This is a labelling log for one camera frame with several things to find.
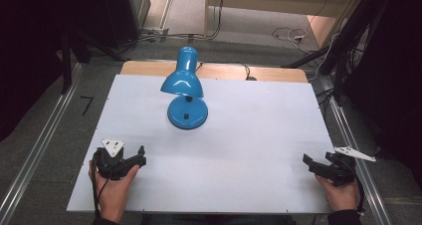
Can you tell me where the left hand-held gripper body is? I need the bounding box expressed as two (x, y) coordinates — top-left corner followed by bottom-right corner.
(94, 138), (133, 181)

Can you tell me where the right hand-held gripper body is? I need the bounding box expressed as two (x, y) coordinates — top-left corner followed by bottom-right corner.
(324, 146), (378, 187)

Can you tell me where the blue desk lamp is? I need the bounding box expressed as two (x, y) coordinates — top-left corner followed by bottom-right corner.
(160, 46), (209, 130)

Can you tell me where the person's right hand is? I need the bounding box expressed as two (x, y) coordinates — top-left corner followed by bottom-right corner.
(315, 174), (360, 213)

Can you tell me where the person's left hand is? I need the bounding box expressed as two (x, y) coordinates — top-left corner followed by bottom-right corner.
(88, 160), (141, 224)

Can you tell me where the white table cover board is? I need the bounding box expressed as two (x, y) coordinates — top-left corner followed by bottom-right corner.
(66, 73), (336, 215)

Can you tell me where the black metal stand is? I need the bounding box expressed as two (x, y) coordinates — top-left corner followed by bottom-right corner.
(59, 32), (74, 96)
(281, 0), (392, 104)

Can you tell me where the wooden table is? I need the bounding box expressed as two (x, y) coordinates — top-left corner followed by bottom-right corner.
(119, 60), (310, 85)

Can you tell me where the grey power strip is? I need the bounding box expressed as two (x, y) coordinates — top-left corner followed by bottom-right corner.
(141, 26), (170, 42)

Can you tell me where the dark cabinet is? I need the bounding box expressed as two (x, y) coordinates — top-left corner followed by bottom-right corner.
(99, 0), (151, 51)

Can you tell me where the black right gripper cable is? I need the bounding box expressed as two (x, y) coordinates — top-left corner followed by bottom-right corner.
(344, 160), (366, 217)

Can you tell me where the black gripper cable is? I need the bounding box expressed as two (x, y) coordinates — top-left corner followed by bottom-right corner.
(344, 160), (366, 217)
(92, 151), (111, 218)

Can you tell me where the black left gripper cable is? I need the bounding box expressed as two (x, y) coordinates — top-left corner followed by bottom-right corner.
(92, 151), (111, 218)

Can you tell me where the aluminium floor rail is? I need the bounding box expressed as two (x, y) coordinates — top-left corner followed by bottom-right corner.
(0, 63), (85, 223)
(318, 75), (393, 225)

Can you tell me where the black lamp cord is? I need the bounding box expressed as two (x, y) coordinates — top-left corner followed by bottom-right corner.
(194, 62), (259, 82)

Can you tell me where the white floor cable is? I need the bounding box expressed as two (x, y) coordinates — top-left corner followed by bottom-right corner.
(271, 25), (311, 48)

